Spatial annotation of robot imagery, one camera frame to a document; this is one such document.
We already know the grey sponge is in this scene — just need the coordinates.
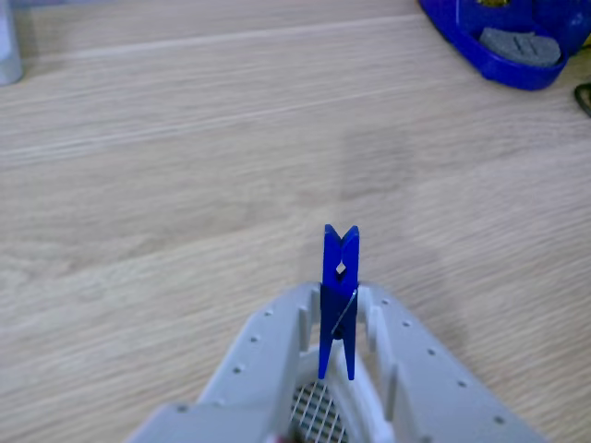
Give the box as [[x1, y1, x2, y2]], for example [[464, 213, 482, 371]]
[[477, 27, 562, 68]]

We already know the blue clothes peg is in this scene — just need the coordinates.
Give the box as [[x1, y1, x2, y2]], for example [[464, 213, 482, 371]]
[[317, 223, 360, 381]]

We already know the grey metal cylinder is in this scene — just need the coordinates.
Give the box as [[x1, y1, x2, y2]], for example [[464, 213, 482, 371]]
[[0, 0, 24, 87]]

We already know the white lattice crate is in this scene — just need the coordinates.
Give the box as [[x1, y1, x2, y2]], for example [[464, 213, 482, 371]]
[[289, 381, 348, 443]]

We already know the black cable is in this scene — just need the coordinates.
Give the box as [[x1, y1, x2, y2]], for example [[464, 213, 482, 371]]
[[573, 82, 591, 116]]

